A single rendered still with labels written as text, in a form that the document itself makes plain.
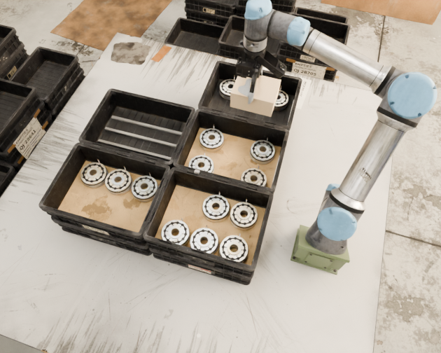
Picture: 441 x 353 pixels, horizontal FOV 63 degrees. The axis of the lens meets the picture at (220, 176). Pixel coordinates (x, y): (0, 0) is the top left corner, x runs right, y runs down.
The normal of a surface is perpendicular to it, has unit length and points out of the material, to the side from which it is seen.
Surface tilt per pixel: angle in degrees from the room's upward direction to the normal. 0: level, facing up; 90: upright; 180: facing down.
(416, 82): 43
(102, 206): 0
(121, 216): 0
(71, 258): 0
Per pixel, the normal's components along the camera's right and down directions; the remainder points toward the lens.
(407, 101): -0.29, 0.15
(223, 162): 0.00, -0.50
